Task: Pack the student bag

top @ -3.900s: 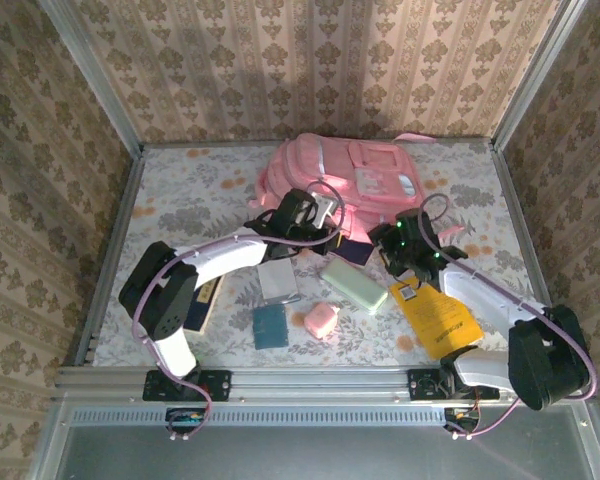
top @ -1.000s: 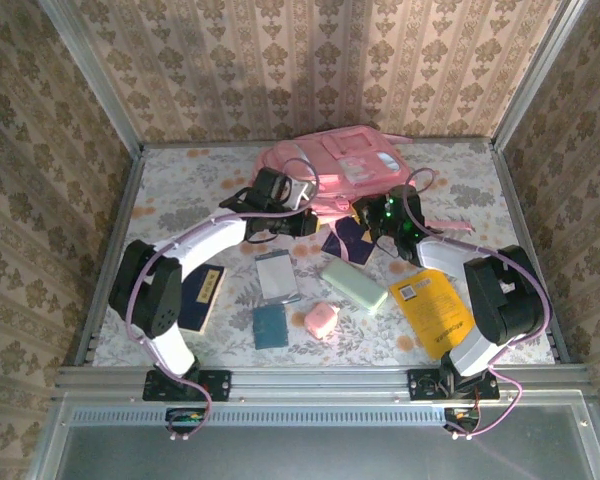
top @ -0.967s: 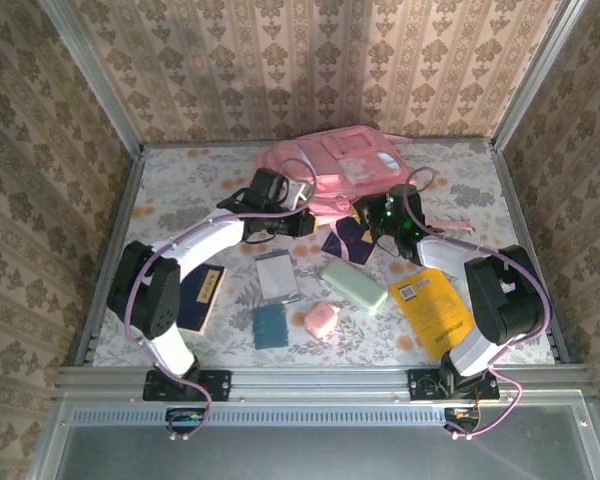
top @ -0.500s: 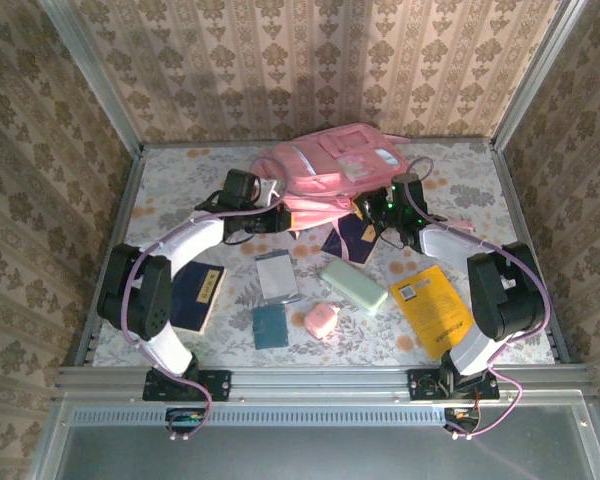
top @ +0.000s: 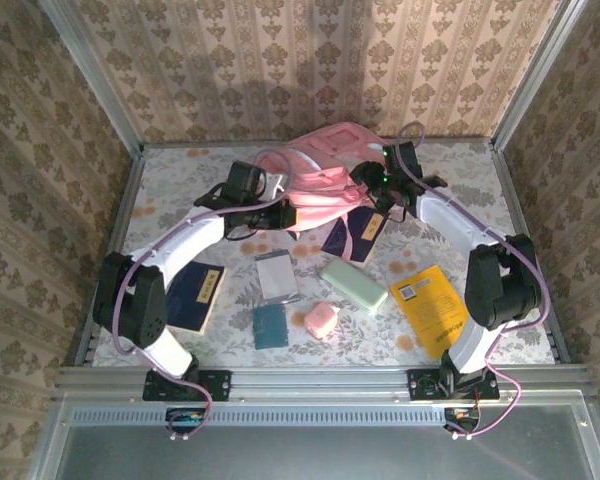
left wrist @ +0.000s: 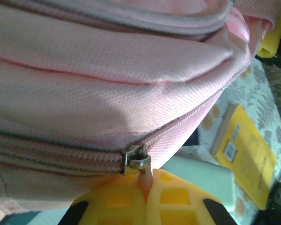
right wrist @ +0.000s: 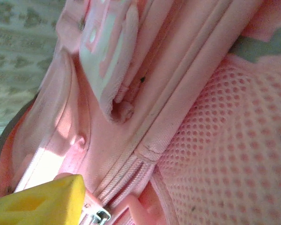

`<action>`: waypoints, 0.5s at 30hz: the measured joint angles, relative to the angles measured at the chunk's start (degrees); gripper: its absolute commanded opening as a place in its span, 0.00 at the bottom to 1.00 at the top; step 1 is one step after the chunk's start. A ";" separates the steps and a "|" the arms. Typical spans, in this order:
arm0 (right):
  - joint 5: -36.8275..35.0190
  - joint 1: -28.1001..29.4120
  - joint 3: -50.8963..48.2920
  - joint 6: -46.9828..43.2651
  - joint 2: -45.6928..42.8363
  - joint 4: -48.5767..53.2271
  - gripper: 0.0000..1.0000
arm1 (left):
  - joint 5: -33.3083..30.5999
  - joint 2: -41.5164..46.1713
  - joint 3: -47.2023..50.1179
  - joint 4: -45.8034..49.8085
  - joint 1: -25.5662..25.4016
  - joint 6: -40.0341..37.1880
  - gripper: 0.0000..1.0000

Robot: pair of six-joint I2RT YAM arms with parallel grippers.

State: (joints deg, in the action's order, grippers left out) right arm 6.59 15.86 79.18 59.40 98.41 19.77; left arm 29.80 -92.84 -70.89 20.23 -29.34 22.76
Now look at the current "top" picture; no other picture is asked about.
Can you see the pink student backpack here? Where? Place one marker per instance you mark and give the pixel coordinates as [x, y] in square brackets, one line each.
[325, 190]

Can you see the navy book with yellow label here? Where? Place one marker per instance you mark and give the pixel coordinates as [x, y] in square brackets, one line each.
[195, 295]
[365, 235]

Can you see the silver grey notebook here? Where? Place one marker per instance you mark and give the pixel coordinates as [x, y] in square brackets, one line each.
[277, 277]

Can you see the pale green pencil case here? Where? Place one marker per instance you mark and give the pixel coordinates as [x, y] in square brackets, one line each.
[355, 285]

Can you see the small teal notebook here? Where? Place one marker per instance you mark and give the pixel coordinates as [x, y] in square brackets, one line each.
[270, 327]

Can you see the small pink case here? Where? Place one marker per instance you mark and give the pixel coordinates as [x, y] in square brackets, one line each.
[320, 320]

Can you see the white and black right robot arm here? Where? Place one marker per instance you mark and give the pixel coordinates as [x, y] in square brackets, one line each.
[450, 215]

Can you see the floral table cloth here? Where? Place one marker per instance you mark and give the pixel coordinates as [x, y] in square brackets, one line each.
[195, 170]

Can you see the grey metal panel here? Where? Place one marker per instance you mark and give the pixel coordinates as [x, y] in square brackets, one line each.
[305, 455]

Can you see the thin aluminium wall rail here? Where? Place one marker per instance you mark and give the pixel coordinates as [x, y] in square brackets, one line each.
[455, 140]

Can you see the aluminium corner post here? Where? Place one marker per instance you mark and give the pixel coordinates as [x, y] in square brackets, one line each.
[539, 67]
[92, 67]

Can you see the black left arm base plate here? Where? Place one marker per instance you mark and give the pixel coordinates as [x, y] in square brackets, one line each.
[220, 385]

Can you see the long aluminium frame rail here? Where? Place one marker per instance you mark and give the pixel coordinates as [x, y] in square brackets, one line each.
[320, 385]

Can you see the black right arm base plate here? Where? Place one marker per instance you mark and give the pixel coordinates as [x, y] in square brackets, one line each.
[420, 385]

